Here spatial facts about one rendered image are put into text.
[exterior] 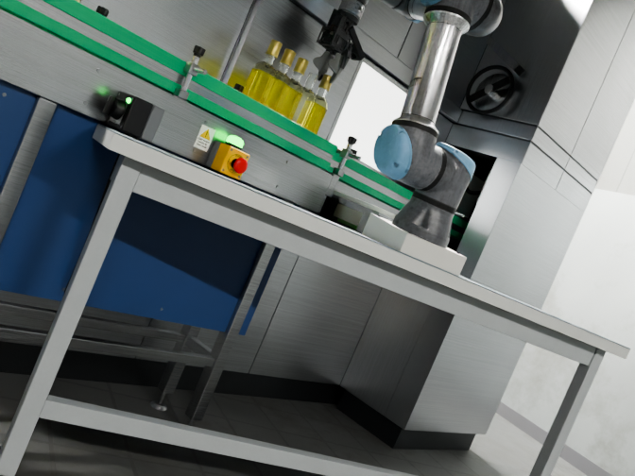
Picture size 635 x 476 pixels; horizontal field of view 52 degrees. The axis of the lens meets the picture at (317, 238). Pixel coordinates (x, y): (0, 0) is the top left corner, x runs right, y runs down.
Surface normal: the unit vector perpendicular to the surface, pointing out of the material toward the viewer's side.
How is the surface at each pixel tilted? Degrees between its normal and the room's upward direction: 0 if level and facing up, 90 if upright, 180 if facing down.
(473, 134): 90
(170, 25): 90
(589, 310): 90
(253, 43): 90
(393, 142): 99
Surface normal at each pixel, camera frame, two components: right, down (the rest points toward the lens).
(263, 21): 0.66, 0.31
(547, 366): -0.82, -0.33
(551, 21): -0.65, -0.25
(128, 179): 0.41, 0.21
